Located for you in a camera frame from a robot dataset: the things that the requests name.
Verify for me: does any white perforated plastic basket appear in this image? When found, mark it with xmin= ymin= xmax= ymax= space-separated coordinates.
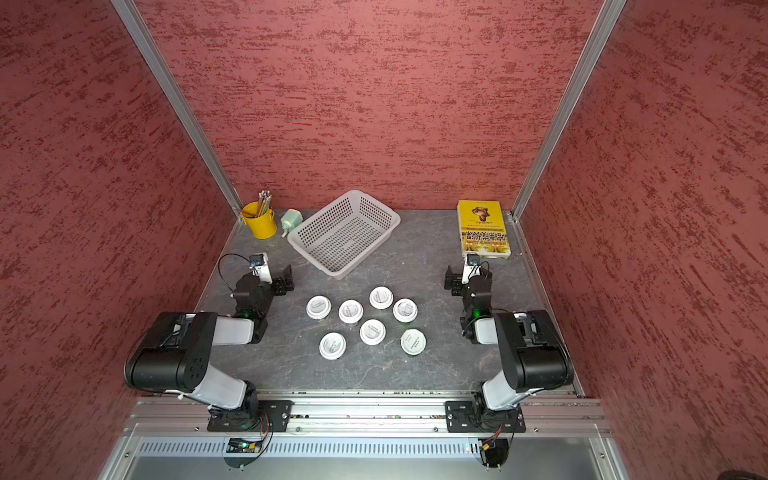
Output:
xmin=288 ymin=190 xmax=401 ymax=280

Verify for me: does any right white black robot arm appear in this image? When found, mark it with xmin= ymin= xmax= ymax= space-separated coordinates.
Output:
xmin=444 ymin=265 xmax=575 ymax=413

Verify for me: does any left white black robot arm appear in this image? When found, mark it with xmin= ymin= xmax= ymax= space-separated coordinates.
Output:
xmin=124 ymin=265 xmax=295 ymax=429

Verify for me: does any yogurt cup bottom right green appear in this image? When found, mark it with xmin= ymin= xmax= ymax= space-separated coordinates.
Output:
xmin=400 ymin=328 xmax=427 ymax=356

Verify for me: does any yellow book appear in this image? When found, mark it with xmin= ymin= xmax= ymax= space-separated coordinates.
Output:
xmin=457 ymin=200 xmax=511 ymax=259

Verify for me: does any yellow pencil cup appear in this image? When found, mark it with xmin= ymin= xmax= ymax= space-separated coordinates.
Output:
xmin=241 ymin=202 xmax=278 ymax=240

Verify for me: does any pencils bunch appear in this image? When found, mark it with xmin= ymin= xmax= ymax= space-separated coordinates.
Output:
xmin=256 ymin=190 xmax=272 ymax=217

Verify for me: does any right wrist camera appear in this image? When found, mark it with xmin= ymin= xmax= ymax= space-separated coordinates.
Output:
xmin=462 ymin=253 xmax=482 ymax=284

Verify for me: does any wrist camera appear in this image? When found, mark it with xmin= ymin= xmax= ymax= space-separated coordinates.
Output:
xmin=248 ymin=253 xmax=272 ymax=284
xmin=462 ymin=253 xmax=482 ymax=284

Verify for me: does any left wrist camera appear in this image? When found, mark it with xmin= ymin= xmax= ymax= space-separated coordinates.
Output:
xmin=248 ymin=253 xmax=272 ymax=284

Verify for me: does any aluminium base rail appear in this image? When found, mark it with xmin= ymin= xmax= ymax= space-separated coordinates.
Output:
xmin=122 ymin=389 xmax=613 ymax=439

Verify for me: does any right aluminium corner post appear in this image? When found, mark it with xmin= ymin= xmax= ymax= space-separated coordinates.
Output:
xmin=512 ymin=0 xmax=627 ymax=224

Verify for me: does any aluminium corner post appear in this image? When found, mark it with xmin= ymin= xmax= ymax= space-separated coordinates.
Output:
xmin=111 ymin=0 xmax=243 ymax=211
xmin=512 ymin=0 xmax=627 ymax=224

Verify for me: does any left aluminium corner post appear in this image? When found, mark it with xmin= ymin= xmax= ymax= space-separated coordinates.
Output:
xmin=111 ymin=0 xmax=243 ymax=211

